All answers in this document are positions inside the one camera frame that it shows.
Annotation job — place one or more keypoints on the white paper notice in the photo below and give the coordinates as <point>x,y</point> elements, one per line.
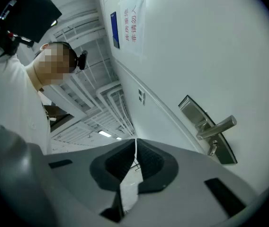
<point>132,27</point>

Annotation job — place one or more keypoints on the person's head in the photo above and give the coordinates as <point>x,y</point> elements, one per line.
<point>54,63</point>

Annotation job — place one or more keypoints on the black head-worn camera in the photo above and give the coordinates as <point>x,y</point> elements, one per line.
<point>82,60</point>

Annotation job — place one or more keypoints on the blue sign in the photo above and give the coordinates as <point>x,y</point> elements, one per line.
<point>114,29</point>

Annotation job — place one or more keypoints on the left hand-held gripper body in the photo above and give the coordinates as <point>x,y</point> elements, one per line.
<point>32,13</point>

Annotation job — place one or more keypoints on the white wall switch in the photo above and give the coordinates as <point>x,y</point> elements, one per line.
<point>141,92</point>
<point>142,100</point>

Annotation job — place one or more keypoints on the person's white shirt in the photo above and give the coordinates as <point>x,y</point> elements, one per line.
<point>11,98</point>

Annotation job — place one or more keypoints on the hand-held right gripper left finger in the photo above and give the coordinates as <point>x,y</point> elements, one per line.
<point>77,174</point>

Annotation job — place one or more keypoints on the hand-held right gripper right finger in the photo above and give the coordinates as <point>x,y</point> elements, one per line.
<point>186,188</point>

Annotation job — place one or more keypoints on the ceiling light panel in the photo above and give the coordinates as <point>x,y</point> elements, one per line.
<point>119,138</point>
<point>104,133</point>

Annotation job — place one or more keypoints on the white door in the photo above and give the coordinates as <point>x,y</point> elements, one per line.
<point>208,55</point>

